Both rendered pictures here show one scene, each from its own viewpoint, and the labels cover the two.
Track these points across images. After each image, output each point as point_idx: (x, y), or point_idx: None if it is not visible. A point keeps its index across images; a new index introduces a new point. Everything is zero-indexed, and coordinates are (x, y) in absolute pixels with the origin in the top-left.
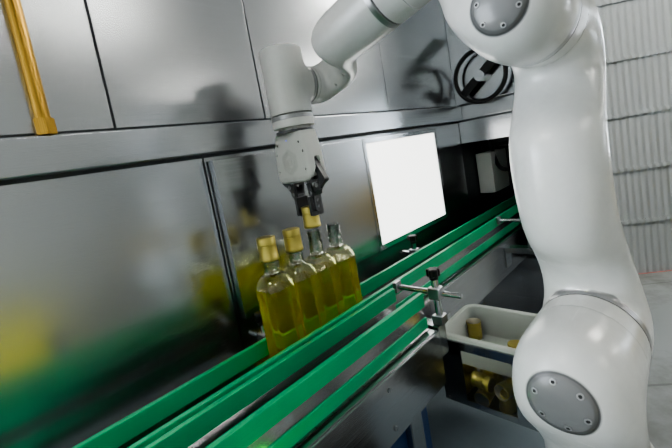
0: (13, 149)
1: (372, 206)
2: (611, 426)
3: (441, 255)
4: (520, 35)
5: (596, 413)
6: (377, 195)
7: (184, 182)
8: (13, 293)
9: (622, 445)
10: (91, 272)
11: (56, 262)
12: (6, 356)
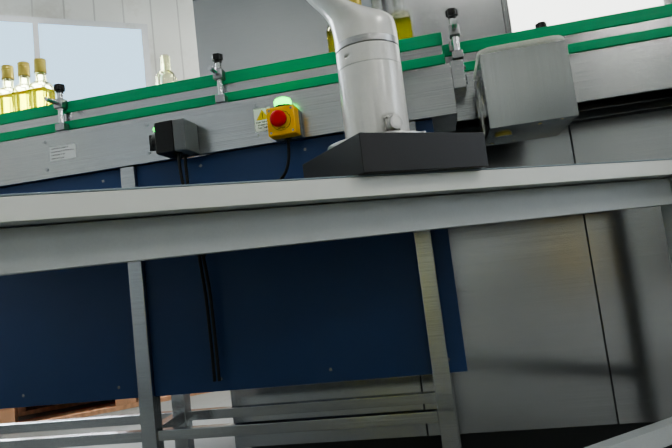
0: None
1: (501, 0)
2: None
3: (544, 29)
4: None
5: None
6: None
7: None
8: (235, 39)
9: None
10: (265, 34)
11: (252, 27)
12: (230, 66)
